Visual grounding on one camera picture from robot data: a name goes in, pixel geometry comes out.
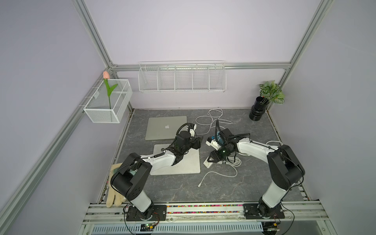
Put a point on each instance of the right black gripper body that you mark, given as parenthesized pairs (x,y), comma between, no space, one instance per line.
(220,153)

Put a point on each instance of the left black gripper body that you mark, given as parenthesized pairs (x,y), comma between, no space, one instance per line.
(195,144)

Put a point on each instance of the teal power strip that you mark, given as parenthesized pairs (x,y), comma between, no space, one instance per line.
(218,139)

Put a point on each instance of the white charger brick laptop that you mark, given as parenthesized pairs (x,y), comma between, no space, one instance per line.
(207,163)
(210,142)

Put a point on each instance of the white charger brick front laptop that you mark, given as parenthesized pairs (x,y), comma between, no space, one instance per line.
(207,163)

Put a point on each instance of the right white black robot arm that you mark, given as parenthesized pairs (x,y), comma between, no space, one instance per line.
(285,169)

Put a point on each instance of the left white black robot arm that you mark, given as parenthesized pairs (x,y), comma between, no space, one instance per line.
(130,178)

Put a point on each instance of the front silver laptop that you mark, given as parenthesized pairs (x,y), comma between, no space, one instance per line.
(190,164)

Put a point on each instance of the silver laptop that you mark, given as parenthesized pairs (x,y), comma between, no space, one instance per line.
(163,128)
(190,164)

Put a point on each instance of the rear silver laptop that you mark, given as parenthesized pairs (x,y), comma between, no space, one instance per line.
(163,128)

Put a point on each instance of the green plant in black pot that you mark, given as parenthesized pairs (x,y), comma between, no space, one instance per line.
(269,92)

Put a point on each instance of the beige work glove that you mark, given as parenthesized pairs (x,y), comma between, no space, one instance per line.
(113,198)

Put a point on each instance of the white mesh basket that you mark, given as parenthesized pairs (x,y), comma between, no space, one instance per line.
(97,107)

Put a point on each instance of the pink artificial tulip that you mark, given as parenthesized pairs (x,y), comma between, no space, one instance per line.
(110,89)

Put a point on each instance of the white wire wall shelf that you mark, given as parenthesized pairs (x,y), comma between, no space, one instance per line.
(182,76)

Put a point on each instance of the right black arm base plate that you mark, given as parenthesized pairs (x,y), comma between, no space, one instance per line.
(261,211)

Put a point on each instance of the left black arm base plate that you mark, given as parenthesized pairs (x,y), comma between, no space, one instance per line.
(153,212)

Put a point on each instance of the white slotted cable duct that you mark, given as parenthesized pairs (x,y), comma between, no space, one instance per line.
(177,228)

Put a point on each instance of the aluminium front rail frame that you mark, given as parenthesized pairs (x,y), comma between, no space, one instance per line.
(301,217)

